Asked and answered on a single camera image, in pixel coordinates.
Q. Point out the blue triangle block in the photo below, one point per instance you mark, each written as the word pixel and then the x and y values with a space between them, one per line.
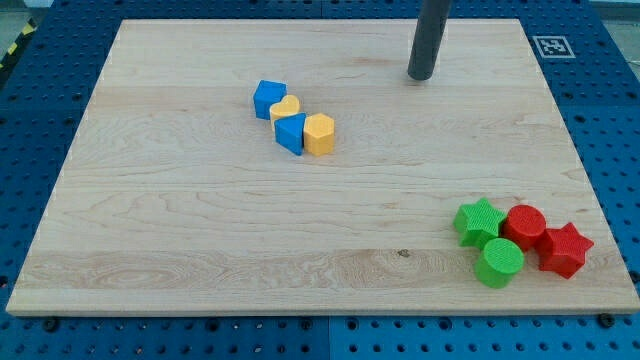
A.
pixel 289 132

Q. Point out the yellow hexagon block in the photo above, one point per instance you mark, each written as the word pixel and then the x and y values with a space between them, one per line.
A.
pixel 319 134

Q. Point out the yellow heart block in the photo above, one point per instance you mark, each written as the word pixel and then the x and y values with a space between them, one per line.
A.
pixel 288 106

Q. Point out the blue cube block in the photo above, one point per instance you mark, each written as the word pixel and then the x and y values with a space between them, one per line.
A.
pixel 266 94

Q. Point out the light wooden board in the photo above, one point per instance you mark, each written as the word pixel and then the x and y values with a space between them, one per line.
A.
pixel 176 200

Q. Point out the green star block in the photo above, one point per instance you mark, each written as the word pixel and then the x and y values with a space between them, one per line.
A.
pixel 477 223

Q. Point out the green cylinder block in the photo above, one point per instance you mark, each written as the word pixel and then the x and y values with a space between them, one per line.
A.
pixel 499 261

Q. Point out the red cylinder block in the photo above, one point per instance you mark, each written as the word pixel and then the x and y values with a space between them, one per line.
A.
pixel 524 225

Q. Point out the red star block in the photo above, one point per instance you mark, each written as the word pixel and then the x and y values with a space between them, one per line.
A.
pixel 562 250

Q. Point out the white fiducial marker tag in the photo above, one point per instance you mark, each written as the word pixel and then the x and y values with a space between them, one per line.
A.
pixel 553 47

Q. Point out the black yellow hazard tape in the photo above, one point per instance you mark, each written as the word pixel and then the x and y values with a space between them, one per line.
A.
pixel 17 48

